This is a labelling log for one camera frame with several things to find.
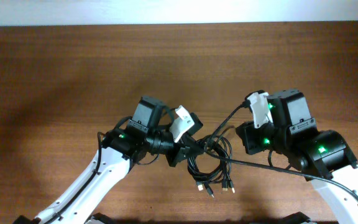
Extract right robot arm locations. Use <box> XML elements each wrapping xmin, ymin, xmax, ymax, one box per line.
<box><xmin>236</xmin><ymin>89</ymin><xmax>358</xmax><ymax>223</ymax></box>

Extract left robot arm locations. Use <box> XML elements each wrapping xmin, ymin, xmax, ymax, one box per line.
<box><xmin>13</xmin><ymin>96</ymin><xmax>203</xmax><ymax>224</ymax></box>

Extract black usb cables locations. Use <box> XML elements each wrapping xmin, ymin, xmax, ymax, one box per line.
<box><xmin>186</xmin><ymin>126</ymin><xmax>236</xmax><ymax>198</ymax></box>

